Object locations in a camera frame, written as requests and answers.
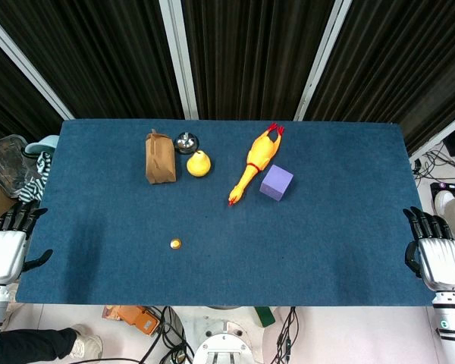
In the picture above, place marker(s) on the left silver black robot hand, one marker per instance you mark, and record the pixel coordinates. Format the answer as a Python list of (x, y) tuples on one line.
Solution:
[(2, 250)]

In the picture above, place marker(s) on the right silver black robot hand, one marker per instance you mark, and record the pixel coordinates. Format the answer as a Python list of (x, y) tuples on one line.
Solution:
[(440, 258)]

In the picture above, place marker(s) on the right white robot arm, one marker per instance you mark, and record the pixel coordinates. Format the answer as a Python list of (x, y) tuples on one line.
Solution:
[(453, 318)]

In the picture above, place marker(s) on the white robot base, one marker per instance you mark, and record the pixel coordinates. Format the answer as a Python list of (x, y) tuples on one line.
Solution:
[(221, 341)]

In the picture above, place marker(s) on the small yellow round cap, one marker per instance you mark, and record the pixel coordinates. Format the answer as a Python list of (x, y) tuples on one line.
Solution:
[(176, 243)]

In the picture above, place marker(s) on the striped teal cloth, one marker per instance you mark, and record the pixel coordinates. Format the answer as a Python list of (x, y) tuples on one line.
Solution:
[(38, 176)]

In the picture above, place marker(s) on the clear plastic storage bin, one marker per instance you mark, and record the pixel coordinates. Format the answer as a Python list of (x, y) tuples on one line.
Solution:
[(5, 167)]

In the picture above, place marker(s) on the black trouser leg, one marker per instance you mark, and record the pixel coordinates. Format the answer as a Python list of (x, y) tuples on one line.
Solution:
[(32, 345)]

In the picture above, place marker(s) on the light blue cap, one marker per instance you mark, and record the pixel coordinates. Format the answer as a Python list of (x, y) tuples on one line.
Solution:
[(41, 145)]

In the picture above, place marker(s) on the white sneaker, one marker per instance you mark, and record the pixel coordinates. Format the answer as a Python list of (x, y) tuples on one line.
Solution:
[(88, 343)]

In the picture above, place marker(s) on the purple foam cube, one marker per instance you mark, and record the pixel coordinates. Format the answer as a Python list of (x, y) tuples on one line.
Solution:
[(275, 182)]

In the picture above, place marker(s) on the brown paper bag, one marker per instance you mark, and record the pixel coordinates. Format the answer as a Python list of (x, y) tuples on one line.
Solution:
[(159, 159)]

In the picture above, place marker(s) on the yellow rubber chicken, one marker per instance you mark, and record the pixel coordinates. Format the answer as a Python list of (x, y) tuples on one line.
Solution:
[(257, 161)]

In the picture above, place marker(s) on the silver call bell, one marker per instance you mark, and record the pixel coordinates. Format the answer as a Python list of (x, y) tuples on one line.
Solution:
[(186, 143)]

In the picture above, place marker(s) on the blue felt table mat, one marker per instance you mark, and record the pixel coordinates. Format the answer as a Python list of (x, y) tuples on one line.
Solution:
[(227, 235)]

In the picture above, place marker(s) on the yellow pear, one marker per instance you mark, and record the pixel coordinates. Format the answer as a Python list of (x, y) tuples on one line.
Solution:
[(198, 164)]

